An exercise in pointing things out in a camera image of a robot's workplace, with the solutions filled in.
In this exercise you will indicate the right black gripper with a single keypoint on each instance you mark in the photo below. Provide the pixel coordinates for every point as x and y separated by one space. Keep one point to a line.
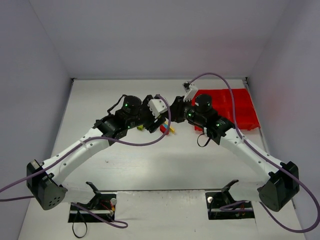
177 110

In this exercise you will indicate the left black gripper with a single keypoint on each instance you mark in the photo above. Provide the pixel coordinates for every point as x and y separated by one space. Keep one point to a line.
153 122

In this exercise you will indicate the green small lego brick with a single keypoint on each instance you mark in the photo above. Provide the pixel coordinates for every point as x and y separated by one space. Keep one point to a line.
140 127

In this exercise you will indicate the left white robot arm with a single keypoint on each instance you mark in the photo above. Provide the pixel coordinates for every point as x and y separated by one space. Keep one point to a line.
47 180

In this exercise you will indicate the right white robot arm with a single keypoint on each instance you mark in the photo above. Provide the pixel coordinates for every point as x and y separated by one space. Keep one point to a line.
274 186

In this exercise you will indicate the red curved lego brick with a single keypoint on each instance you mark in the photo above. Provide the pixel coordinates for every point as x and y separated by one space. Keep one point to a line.
164 130

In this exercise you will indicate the yellow long flat lego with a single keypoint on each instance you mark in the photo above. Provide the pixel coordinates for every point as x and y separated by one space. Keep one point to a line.
171 129

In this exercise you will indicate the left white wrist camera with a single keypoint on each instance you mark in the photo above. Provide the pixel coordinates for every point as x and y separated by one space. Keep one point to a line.
157 107

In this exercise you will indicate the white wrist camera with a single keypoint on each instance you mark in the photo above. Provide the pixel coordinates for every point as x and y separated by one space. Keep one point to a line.
190 91
157 107

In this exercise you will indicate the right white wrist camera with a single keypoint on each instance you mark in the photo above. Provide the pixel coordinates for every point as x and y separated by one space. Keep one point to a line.
190 91

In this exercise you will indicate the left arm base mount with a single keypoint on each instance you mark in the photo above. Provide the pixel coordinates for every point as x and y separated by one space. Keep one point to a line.
103 204

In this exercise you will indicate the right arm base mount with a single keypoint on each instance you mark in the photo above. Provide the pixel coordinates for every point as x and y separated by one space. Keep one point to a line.
221 205

